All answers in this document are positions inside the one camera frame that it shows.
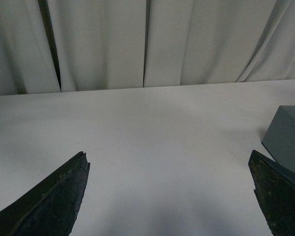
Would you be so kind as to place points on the white curtain backdrop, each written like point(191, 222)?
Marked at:
point(74, 45)

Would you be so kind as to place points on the gray square base block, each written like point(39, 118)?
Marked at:
point(279, 139)

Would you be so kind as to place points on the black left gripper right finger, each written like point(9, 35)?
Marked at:
point(275, 193)

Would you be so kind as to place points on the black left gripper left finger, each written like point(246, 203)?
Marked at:
point(51, 207)

